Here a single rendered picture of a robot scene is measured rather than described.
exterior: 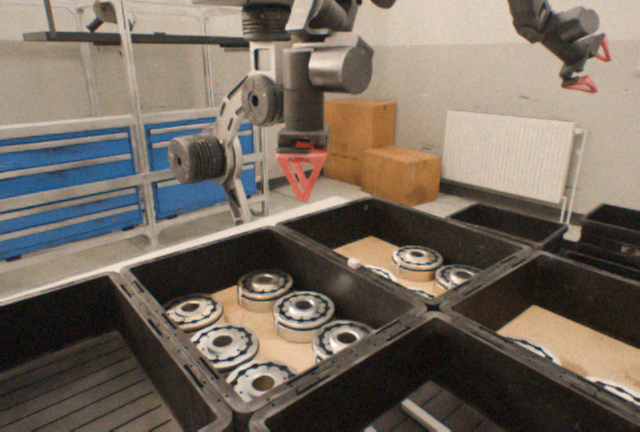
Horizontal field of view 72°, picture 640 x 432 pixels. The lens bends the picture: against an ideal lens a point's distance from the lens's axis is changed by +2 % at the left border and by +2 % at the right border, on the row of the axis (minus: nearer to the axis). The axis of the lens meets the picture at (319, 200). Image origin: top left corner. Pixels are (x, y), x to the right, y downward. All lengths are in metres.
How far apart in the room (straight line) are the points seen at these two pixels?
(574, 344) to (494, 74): 3.30
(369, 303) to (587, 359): 0.33
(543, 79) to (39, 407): 3.61
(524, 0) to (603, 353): 0.76
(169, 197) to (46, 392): 2.11
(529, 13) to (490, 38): 2.79
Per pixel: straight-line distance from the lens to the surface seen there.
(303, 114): 0.60
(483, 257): 0.92
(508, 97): 3.92
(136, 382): 0.70
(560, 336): 0.83
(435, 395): 0.65
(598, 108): 3.72
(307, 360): 0.69
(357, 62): 0.55
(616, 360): 0.82
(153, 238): 2.78
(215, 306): 0.77
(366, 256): 0.98
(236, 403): 0.49
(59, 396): 0.73
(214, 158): 1.65
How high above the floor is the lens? 1.26
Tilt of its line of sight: 19 degrees down
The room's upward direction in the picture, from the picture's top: straight up
